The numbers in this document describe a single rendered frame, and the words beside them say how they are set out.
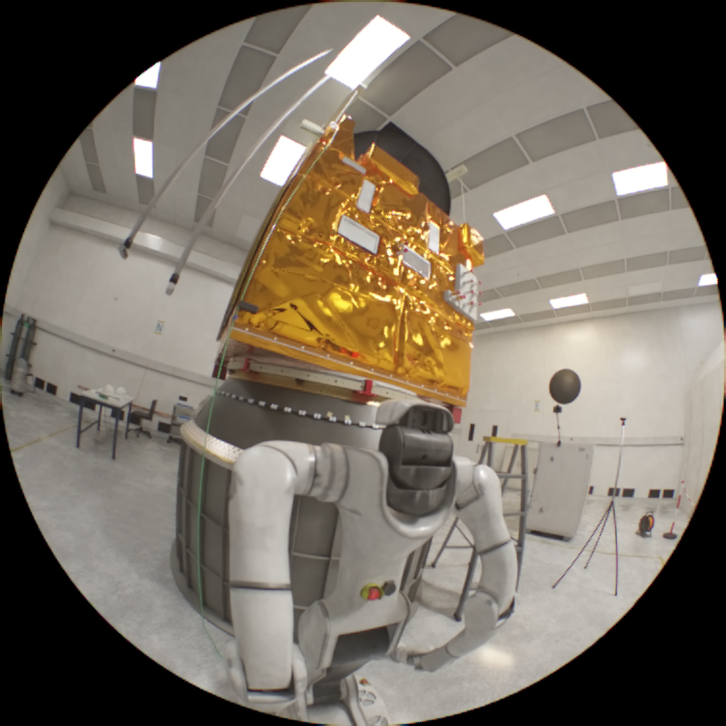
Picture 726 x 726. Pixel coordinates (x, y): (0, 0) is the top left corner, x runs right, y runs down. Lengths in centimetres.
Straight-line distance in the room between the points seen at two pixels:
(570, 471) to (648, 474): 449
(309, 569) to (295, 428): 75
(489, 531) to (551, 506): 389
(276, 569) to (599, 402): 830
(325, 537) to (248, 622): 105
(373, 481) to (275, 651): 27
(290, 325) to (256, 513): 109
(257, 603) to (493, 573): 44
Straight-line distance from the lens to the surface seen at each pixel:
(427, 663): 85
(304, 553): 140
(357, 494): 39
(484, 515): 59
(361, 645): 68
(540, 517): 453
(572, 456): 433
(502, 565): 59
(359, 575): 51
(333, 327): 140
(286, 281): 137
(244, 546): 34
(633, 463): 837
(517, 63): 391
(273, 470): 35
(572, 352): 879
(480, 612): 62
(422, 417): 44
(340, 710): 114
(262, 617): 34
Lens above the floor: 151
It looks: 12 degrees up
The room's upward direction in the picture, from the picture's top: 10 degrees clockwise
